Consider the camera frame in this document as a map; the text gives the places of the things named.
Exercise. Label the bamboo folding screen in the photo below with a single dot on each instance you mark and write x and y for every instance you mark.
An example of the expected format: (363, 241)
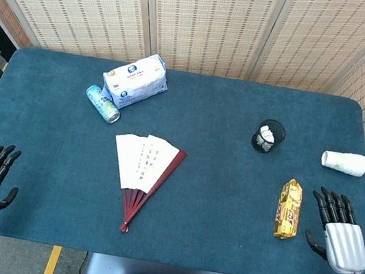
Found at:
(200, 21)

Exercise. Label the paper folding fan red ribs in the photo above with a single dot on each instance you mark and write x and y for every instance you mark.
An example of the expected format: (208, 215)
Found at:
(143, 172)

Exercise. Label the yellow snack package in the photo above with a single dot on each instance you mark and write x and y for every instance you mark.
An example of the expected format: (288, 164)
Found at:
(288, 209)

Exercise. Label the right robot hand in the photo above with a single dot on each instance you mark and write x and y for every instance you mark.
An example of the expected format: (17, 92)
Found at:
(346, 243)

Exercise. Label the blue green drink can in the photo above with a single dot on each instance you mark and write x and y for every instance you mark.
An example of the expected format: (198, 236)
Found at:
(102, 103)

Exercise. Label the white paper cup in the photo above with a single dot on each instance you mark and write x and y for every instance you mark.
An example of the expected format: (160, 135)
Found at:
(343, 163)

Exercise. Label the white blue tissue pack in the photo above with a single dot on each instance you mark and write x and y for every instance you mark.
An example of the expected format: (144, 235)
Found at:
(135, 81)

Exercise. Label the blue table mat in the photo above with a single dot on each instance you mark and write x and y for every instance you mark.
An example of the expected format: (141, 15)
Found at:
(177, 167)

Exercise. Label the black mesh cup with paper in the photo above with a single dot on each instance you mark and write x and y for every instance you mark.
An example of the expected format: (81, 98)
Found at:
(267, 136)

